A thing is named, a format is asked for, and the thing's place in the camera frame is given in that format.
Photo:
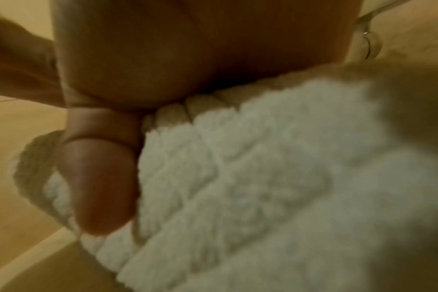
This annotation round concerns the large white towel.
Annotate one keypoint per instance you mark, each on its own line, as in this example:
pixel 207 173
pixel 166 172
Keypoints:
pixel 276 171

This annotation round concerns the chrome faucet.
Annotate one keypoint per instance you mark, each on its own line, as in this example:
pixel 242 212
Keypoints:
pixel 372 42

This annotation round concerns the person's right hand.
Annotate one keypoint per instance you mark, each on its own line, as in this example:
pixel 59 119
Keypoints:
pixel 186 42

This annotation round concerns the person's left hand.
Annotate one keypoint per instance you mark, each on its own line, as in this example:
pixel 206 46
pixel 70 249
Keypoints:
pixel 20 62

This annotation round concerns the beige marble countertop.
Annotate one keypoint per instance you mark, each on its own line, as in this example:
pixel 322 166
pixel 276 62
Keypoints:
pixel 53 271

